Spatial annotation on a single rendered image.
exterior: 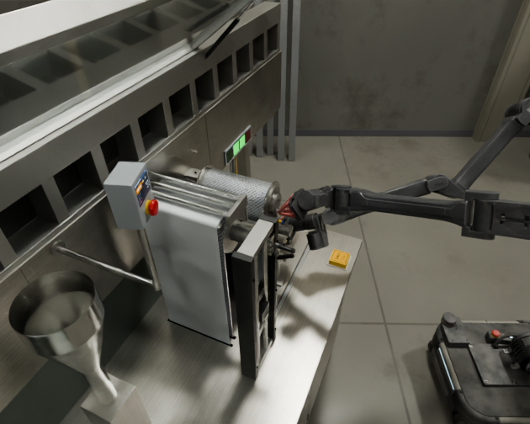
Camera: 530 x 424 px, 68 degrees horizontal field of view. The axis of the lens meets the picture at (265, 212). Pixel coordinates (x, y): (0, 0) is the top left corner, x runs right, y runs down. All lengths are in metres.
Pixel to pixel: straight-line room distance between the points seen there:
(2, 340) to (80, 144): 0.47
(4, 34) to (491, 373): 2.24
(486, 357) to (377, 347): 0.56
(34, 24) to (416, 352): 2.40
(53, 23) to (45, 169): 0.57
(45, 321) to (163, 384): 0.57
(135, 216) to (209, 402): 0.75
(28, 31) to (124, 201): 0.34
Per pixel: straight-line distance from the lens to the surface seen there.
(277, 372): 1.34
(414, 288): 2.84
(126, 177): 0.69
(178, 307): 1.37
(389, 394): 2.39
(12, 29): 0.44
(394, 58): 4.08
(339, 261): 1.60
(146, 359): 1.41
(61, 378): 1.30
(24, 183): 0.97
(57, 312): 0.89
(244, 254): 0.89
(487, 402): 2.26
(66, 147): 1.02
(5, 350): 1.10
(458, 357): 2.32
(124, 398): 1.06
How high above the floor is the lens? 2.09
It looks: 40 degrees down
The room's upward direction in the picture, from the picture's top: straight up
